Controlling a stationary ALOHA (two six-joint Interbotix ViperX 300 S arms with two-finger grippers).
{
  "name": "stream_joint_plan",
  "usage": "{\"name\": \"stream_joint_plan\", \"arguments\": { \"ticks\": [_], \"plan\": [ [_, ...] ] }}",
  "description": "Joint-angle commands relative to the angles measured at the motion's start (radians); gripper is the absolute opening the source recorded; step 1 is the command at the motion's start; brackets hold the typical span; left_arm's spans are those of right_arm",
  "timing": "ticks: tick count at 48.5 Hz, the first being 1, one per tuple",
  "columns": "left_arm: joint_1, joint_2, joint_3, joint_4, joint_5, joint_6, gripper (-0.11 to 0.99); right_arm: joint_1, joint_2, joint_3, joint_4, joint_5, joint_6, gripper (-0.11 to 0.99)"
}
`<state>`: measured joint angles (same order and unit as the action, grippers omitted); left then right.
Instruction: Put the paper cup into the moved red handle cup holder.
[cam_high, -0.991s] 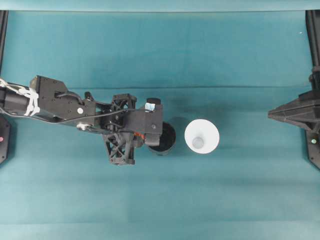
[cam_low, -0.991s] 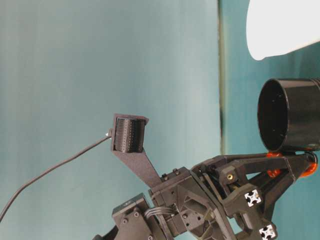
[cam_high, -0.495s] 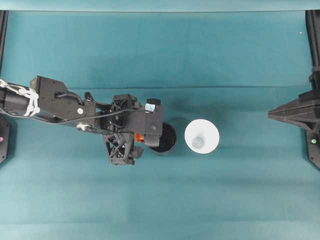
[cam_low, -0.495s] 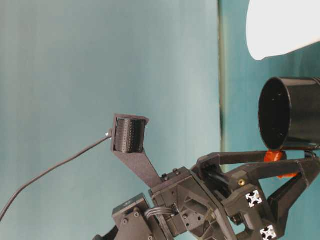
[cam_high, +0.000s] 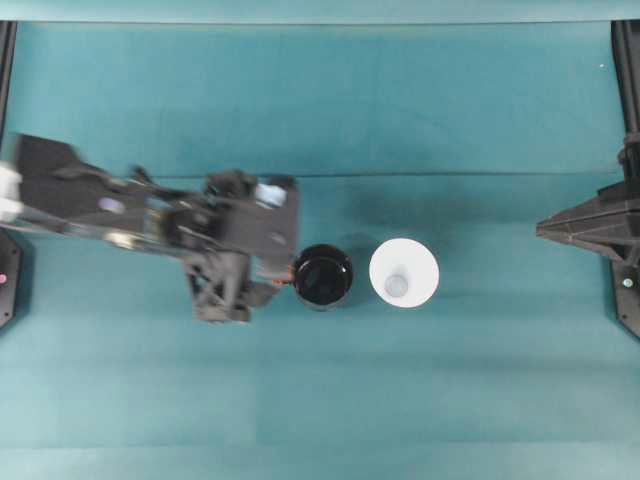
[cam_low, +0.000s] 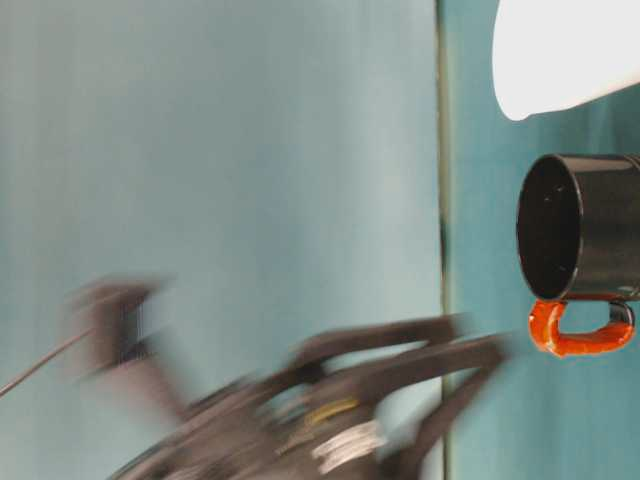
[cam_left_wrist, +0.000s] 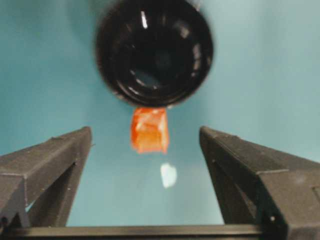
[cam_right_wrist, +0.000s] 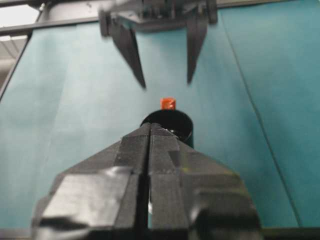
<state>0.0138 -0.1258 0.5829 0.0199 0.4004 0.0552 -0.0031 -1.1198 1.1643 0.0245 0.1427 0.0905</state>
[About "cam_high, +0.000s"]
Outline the black red-handled cup holder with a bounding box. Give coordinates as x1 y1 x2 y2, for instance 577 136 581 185
279 243 357 315

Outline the white paper cup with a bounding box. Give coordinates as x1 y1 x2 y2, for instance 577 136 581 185
368 238 442 310

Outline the blue-green table cloth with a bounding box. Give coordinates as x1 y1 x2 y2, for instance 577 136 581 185
0 19 640 480

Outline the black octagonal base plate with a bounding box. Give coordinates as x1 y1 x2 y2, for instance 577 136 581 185
608 252 640 344
0 227 35 330

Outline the black frame rail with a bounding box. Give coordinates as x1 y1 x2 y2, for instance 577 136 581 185
610 19 640 139
0 19 19 151

